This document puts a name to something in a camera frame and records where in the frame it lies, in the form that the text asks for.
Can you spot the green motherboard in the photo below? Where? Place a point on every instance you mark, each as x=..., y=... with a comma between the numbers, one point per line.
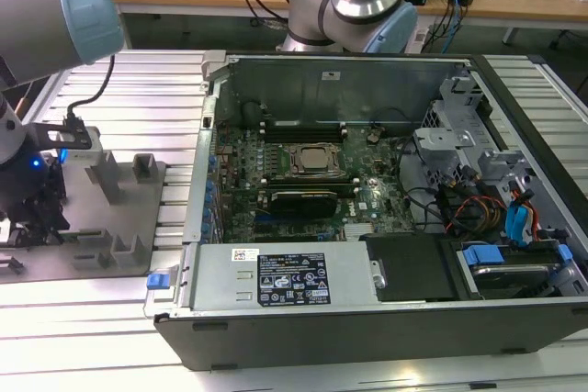
x=390, y=208

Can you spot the hard disk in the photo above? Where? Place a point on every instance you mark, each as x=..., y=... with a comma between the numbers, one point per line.
x=510, y=275

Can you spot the grey parts rack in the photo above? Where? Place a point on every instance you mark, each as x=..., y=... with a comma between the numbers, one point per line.
x=92, y=227

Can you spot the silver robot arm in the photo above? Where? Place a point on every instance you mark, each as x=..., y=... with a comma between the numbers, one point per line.
x=41, y=20

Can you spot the CPU socket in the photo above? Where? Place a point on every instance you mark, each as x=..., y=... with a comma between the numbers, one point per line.
x=290, y=171

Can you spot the blue expansion slot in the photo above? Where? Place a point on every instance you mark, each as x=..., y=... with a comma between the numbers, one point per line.
x=263, y=217

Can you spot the blue disk carrier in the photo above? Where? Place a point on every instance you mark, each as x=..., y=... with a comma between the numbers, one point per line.
x=482, y=256

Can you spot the small white case sticker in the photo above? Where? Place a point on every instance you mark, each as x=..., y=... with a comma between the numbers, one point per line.
x=330, y=75

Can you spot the green RAM stick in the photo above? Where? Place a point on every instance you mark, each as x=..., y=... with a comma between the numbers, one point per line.
x=82, y=232

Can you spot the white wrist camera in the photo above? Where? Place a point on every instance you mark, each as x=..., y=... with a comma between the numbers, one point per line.
x=89, y=151

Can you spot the metal drive cage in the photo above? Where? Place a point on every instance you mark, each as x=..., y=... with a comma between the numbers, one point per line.
x=441, y=144

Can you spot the silver CPU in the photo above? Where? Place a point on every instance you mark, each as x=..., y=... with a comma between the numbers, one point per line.
x=313, y=156

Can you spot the round coin battery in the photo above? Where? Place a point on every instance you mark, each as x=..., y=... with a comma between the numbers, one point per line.
x=373, y=137

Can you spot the grey power supply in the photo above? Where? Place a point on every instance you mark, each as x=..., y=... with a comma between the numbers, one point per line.
x=220, y=282

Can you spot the black graphics card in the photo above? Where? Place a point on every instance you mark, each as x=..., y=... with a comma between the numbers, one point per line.
x=303, y=204

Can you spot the black plastic shroud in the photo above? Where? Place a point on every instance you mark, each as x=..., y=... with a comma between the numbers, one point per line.
x=409, y=268

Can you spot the blue case latch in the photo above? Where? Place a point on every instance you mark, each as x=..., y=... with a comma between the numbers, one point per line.
x=158, y=282

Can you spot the silver chipset heatsink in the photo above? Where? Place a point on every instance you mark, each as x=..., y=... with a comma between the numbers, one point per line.
x=358, y=232

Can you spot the black PC case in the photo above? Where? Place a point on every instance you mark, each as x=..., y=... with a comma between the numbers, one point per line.
x=321, y=341

